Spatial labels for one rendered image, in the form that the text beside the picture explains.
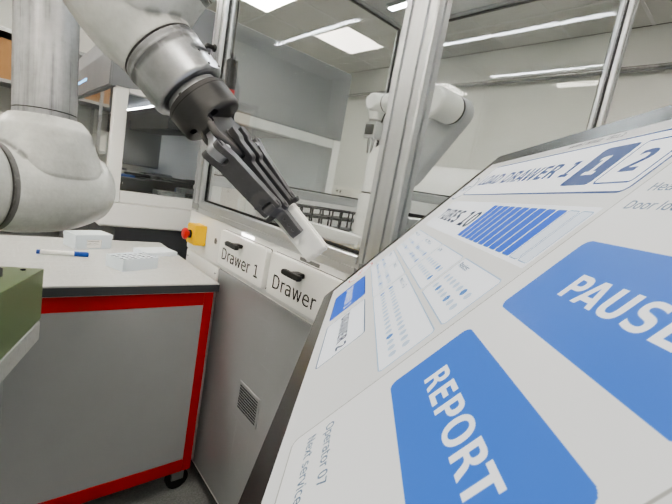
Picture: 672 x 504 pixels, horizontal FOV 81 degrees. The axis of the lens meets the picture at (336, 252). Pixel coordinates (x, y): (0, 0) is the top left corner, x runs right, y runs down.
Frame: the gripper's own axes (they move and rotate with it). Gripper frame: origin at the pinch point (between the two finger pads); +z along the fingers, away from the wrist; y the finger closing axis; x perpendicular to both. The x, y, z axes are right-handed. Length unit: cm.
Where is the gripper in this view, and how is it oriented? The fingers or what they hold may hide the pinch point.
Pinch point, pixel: (301, 232)
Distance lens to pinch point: 49.2
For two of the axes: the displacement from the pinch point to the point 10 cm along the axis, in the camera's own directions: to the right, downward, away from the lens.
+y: 1.6, -2.9, 9.4
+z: 6.1, 7.8, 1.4
